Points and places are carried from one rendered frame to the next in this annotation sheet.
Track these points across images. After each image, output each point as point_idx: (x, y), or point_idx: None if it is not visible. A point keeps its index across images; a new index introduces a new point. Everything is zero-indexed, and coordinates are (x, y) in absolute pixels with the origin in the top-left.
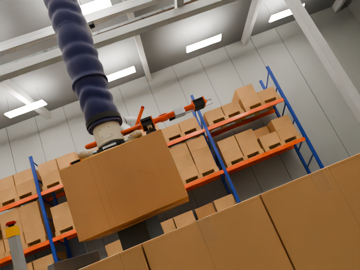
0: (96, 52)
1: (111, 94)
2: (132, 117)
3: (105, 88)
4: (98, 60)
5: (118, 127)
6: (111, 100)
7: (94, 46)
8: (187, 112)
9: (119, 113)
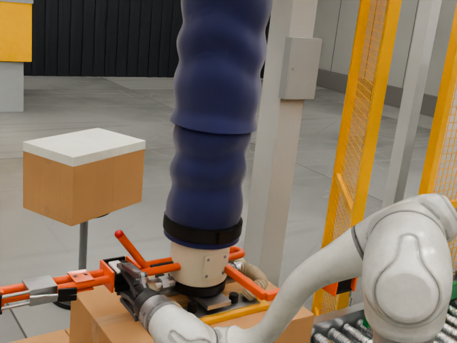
0: (178, 49)
1: (171, 171)
2: (374, 238)
3: (175, 154)
4: (174, 77)
5: (171, 247)
6: (173, 184)
7: (184, 26)
8: (22, 303)
9: (167, 220)
